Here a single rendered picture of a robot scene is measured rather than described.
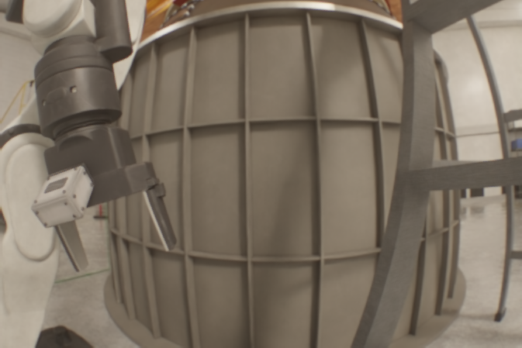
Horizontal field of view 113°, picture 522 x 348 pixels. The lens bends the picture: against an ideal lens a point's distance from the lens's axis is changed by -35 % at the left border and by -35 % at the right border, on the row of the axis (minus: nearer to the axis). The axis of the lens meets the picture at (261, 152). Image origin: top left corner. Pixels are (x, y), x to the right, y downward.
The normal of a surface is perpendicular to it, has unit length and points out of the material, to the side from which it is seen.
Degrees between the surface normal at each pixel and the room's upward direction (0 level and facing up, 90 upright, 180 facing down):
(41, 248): 90
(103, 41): 97
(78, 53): 87
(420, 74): 93
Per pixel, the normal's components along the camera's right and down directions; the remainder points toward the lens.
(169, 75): -0.44, -0.11
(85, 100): 0.70, -0.18
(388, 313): 0.40, -0.07
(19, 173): 0.89, -0.07
